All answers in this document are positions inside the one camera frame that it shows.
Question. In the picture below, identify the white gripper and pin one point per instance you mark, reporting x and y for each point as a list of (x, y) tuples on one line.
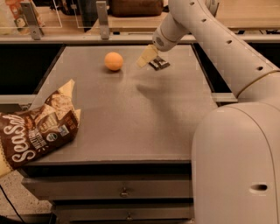
[(160, 40)]

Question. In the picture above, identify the metal bracket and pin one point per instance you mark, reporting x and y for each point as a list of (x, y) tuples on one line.
[(101, 7), (31, 20)]

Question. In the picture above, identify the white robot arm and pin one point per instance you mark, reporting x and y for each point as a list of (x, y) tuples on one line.
[(236, 147)]

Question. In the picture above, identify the upper grey drawer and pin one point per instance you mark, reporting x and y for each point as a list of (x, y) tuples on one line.
[(109, 187)]

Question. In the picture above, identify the brown bag on back counter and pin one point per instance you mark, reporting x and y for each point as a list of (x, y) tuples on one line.
[(136, 8)]

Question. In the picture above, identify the lower grey drawer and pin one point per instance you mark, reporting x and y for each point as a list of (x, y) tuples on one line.
[(124, 212)]

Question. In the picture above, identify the middle metal bracket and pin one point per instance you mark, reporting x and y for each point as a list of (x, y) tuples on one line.
[(101, 7)]

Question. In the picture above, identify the black rxbar chocolate bar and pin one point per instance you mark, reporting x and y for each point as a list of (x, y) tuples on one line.
[(158, 63)]

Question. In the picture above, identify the colourful snack package behind glass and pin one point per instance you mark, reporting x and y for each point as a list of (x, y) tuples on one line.
[(18, 14)]

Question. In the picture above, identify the orange ball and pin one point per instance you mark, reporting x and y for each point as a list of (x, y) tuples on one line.
[(113, 61)]

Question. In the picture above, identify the left metal bracket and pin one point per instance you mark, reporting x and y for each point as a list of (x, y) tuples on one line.
[(31, 20)]

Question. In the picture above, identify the brown sea salt chip bag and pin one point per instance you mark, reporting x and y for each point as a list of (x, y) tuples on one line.
[(29, 135)]

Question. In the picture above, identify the grey drawer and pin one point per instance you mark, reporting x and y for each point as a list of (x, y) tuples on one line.
[(124, 212), (109, 187)]

